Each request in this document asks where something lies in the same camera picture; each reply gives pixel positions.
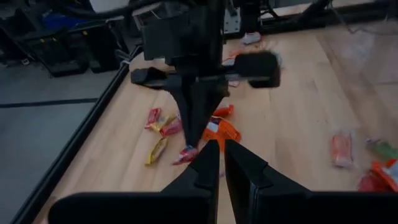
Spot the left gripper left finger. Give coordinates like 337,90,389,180
48,139,221,224

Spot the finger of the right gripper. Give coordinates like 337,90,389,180
194,78,230,146
170,77,203,146

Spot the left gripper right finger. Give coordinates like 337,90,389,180
224,139,398,224

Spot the red blue candy wrapper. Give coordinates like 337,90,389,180
172,145,200,166

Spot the yellow candy wrapper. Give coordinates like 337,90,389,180
150,114,177,132
145,138,169,166

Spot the white red candy wrapper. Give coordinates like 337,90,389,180
241,32,262,45

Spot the orange candy clear wrapper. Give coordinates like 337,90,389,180
330,132,355,169

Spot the orange Reese's candy pack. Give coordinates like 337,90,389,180
371,158,398,192

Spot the green candy clear wrapper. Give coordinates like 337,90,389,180
365,138,398,159

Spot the orange pack white label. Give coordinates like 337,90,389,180
201,116,242,153

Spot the white shade table lamp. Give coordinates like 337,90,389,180
88,0,131,14

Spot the black equipment case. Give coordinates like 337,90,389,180
0,0,35,68
27,24,122,78

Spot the blue box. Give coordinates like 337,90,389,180
40,12,91,32

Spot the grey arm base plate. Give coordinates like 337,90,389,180
223,7,242,34

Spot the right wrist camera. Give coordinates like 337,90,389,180
139,14,193,62

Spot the black aluminium table frame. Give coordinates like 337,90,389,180
9,0,398,224

